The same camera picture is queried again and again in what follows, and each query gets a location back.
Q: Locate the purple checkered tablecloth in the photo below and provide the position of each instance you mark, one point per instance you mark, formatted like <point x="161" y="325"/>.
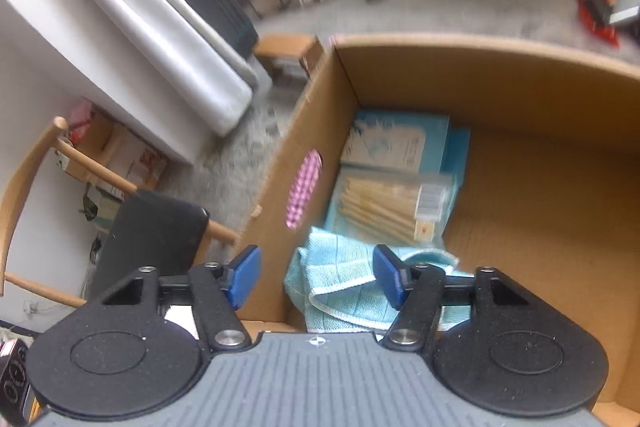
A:
<point x="305" y="187"/>

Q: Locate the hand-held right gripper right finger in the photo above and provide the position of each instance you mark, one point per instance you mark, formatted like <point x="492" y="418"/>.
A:
<point x="387" y="274"/>

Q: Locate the brown cardboard box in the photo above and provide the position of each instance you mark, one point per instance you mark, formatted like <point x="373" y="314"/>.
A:
<point x="525" y="207"/>

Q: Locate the small wooden stool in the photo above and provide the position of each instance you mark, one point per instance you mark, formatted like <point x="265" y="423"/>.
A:
<point x="287" y="52"/>

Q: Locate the black cabinet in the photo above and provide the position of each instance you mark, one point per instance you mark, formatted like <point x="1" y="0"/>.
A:
<point x="220" y="12"/>

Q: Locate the small carton with clutter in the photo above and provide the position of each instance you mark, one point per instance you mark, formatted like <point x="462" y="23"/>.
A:
<point x="135" y="157"/>

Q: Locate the pale blue box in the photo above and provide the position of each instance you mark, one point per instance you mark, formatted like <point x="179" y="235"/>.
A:
<point x="395" y="139"/>

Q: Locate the grey curtain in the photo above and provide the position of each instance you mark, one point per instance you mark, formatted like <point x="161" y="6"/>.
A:
<point x="150" y="32"/>

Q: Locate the bamboo toothpick packet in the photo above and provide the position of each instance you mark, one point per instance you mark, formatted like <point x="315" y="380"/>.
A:
<point x="385" y="207"/>

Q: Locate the wooden chair black seat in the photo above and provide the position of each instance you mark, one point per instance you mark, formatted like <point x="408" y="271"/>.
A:
<point x="150" y="232"/>

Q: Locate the light blue towel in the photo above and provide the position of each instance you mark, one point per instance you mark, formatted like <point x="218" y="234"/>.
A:
<point x="335" y="267"/>

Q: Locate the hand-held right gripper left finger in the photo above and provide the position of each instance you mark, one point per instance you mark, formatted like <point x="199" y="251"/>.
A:
<point x="245" y="274"/>

